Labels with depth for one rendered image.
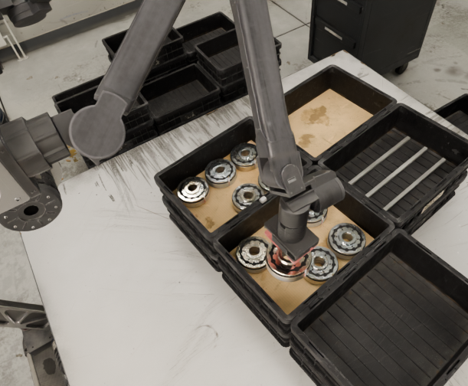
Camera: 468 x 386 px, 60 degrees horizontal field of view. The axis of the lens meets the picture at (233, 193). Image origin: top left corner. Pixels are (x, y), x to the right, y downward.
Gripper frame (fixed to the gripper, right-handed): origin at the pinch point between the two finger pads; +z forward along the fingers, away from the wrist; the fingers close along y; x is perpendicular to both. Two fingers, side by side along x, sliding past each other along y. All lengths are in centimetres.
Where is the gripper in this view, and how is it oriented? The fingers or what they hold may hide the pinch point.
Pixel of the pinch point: (288, 253)
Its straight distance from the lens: 91.1
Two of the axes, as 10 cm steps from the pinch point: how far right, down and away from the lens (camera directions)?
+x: -7.9, 5.1, -3.4
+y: -6.1, -6.1, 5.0
